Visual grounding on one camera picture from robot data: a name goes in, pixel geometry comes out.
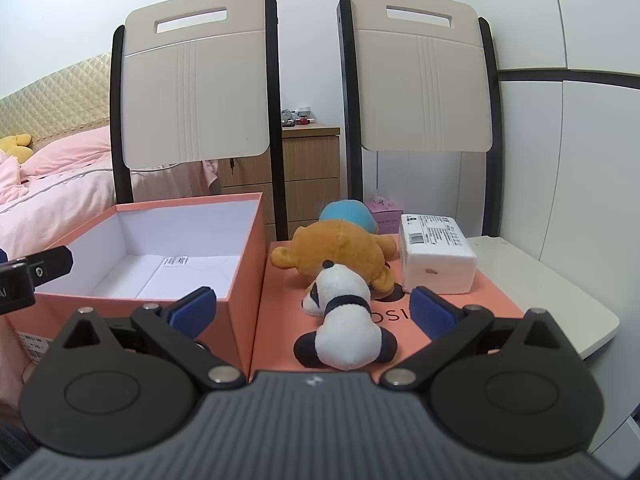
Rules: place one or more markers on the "blue plush toy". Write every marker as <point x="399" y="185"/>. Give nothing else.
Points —
<point x="350" y="212"/>

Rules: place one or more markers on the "pink tissue box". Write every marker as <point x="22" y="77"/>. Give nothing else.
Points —
<point x="387" y="219"/>

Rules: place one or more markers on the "grey small object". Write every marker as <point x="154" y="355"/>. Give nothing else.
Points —
<point x="287" y="117"/>

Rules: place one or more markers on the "brown bear plush toy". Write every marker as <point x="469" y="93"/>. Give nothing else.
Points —
<point x="340" y="250"/>

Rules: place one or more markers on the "yellow plush toy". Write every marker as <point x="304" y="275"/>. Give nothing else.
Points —
<point x="14" y="146"/>

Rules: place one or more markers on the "wooden nightstand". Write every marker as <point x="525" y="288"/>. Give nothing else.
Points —
<point x="310" y="170"/>

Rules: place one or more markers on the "white desktop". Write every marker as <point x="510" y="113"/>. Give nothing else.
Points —
<point x="540" y="300"/>

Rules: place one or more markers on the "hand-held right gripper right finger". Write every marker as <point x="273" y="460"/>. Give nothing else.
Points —
<point x="429" y="314"/>

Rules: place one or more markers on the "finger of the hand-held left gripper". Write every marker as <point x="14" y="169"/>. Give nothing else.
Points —
<point x="50" y="262"/>

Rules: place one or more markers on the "beige chair with black frame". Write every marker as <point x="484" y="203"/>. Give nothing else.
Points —
<point x="195" y="100"/>
<point x="425" y="100"/>

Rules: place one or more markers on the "orange box lid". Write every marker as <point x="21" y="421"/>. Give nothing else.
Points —
<point x="280" y="310"/>

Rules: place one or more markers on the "panda plush toy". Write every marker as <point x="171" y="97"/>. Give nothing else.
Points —
<point x="345" y="330"/>

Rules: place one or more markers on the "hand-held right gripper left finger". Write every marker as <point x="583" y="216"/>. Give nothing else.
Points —
<point x="192" y="311"/>

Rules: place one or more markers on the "beige quilted headboard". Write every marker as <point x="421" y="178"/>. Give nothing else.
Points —
<point x="60" y="100"/>

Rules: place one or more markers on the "orange cardboard box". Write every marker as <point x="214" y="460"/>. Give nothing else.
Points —
<point x="252" y="270"/>

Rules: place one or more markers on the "white tissue pack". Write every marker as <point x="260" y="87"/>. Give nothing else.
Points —
<point x="435" y="265"/>

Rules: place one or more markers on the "pink pillow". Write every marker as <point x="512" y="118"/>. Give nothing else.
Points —
<point x="70" y="155"/>

